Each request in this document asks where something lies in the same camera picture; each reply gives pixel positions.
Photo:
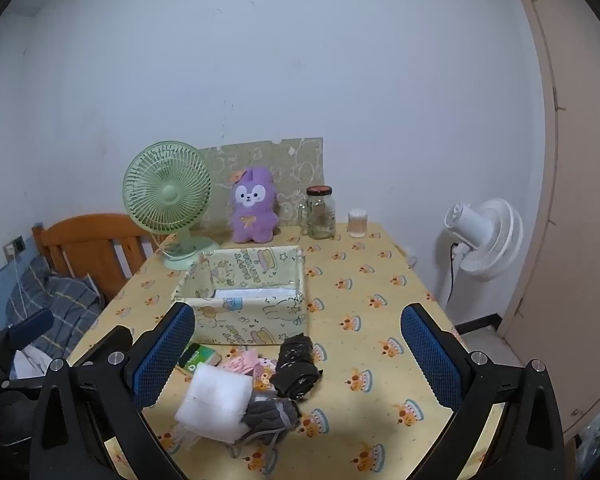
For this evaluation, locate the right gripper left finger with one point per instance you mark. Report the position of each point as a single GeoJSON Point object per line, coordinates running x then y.
{"type": "Point", "coordinates": [151, 362]}

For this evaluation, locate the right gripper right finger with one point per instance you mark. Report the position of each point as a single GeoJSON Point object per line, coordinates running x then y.
{"type": "Point", "coordinates": [527, 443]}

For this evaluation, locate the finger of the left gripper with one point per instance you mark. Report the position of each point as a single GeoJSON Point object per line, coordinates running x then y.
{"type": "Point", "coordinates": [25, 332]}

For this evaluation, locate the green tissue pack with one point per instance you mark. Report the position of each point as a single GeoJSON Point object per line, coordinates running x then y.
{"type": "Point", "coordinates": [196, 354]}

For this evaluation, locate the white towel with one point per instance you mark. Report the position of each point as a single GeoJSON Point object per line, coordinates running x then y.
{"type": "Point", "coordinates": [215, 403]}

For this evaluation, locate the pink wet wipes pack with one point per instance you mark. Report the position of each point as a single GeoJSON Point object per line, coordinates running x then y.
{"type": "Point", "coordinates": [242, 363]}

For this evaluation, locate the grey gloves with cord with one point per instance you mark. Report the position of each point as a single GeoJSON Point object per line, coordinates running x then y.
{"type": "Point", "coordinates": [269, 419]}

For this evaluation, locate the cartoon bear tissue pack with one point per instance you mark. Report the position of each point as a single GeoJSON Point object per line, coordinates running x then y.
{"type": "Point", "coordinates": [262, 374]}

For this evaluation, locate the black bag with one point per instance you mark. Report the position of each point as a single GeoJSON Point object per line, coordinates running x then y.
{"type": "Point", "coordinates": [295, 372]}

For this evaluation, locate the white cloth on bed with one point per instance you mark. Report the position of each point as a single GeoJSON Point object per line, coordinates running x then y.
{"type": "Point", "coordinates": [30, 362]}

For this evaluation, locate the blue plaid pillow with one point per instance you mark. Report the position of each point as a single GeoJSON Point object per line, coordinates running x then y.
{"type": "Point", "coordinates": [75, 304]}

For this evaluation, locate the wooden bed headboard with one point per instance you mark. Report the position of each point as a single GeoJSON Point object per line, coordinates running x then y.
{"type": "Point", "coordinates": [97, 246]}

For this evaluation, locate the yellow cake print tablecloth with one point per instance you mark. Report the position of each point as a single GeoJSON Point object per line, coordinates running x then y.
{"type": "Point", "coordinates": [373, 414]}

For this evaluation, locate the patterned fabric storage box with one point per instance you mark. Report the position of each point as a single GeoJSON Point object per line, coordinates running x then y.
{"type": "Point", "coordinates": [250, 296]}

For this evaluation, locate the green desk fan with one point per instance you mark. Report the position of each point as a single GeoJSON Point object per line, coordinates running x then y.
{"type": "Point", "coordinates": [166, 190]}

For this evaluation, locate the white standing fan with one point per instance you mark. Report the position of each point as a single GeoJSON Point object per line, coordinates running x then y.
{"type": "Point", "coordinates": [486, 240]}

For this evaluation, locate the purple plush bunny toy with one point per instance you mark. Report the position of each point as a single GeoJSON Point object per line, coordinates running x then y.
{"type": "Point", "coordinates": [253, 199]}

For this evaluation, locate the cotton swab container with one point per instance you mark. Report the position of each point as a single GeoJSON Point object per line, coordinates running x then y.
{"type": "Point", "coordinates": [357, 223]}

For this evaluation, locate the glass jar red lid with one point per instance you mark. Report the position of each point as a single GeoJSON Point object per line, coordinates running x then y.
{"type": "Point", "coordinates": [317, 216]}

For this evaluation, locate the green cartoon patterned board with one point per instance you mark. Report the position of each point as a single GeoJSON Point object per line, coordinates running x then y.
{"type": "Point", "coordinates": [295, 164]}

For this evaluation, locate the wall power socket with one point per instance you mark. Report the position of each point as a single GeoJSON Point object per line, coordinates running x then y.
{"type": "Point", "coordinates": [14, 249]}

